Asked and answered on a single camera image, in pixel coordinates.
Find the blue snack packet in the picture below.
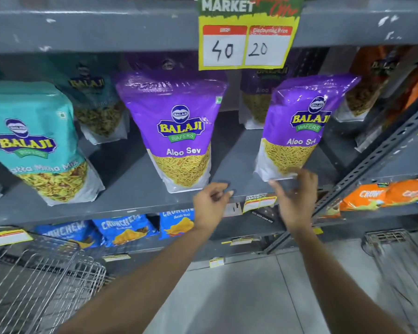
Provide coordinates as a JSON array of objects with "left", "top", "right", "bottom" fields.
[
  {"left": 159, "top": 209, "right": 196, "bottom": 240},
  {"left": 92, "top": 214, "right": 159, "bottom": 247},
  {"left": 34, "top": 221, "right": 103, "bottom": 249}
]

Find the grey metal shelf rack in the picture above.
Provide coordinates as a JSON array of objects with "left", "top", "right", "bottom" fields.
[{"left": 0, "top": 0, "right": 418, "bottom": 263}]

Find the purple snack packet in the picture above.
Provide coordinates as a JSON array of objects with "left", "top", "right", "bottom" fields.
[
  {"left": 125, "top": 52, "right": 200, "bottom": 77},
  {"left": 254, "top": 74, "right": 361, "bottom": 182},
  {"left": 115, "top": 71, "right": 228, "bottom": 194},
  {"left": 239, "top": 48, "right": 302, "bottom": 130}
]

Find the teal snack packet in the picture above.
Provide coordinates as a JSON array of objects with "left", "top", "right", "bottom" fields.
[
  {"left": 48, "top": 55, "right": 130, "bottom": 145},
  {"left": 0, "top": 81, "right": 106, "bottom": 206}
]

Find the person's right hand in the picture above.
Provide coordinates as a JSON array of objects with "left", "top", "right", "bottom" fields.
[{"left": 268, "top": 168, "right": 320, "bottom": 233}]

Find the person's left hand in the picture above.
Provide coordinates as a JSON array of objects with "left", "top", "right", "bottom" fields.
[{"left": 193, "top": 182, "right": 235, "bottom": 232}]

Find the wire basket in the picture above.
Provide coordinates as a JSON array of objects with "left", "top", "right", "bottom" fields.
[{"left": 362, "top": 229, "right": 418, "bottom": 334}]

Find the person's right forearm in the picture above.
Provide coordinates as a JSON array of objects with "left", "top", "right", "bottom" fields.
[{"left": 287, "top": 224, "right": 409, "bottom": 334}]

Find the wire shopping cart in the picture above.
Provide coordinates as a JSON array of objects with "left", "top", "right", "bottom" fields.
[{"left": 0, "top": 232, "right": 107, "bottom": 334}]

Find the flat orange snack packet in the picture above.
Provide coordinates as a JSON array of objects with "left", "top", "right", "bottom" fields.
[
  {"left": 387, "top": 177, "right": 418, "bottom": 206},
  {"left": 339, "top": 182, "right": 401, "bottom": 211}
]

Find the yellow green price sign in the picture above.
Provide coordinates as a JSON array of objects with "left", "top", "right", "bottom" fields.
[{"left": 197, "top": 0, "right": 306, "bottom": 71}]

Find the person's left forearm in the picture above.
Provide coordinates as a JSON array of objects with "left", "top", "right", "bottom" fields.
[{"left": 56, "top": 224, "right": 227, "bottom": 334}]

